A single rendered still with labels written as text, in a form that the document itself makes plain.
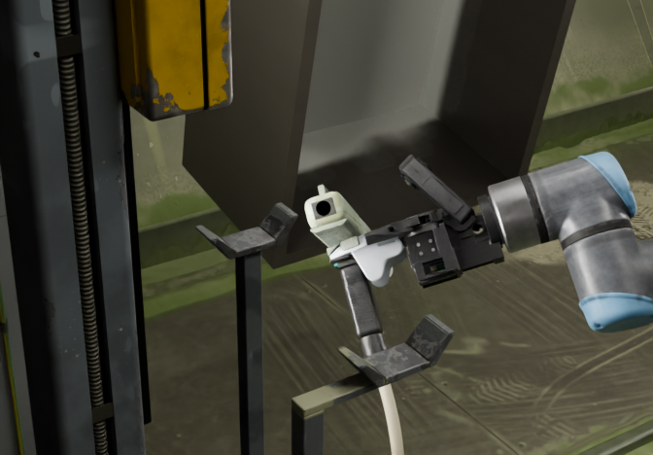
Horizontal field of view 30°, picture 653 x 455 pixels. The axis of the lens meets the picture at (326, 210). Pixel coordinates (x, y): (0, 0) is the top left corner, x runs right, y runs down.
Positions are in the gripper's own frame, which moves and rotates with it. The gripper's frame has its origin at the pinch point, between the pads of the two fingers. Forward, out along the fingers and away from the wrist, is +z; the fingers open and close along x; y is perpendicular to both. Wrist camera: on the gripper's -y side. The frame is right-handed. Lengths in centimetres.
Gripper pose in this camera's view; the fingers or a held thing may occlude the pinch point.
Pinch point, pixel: (341, 252)
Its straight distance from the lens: 157.7
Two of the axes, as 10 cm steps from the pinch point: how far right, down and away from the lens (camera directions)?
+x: 1.7, 2.0, 9.6
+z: -9.5, 3.0, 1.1
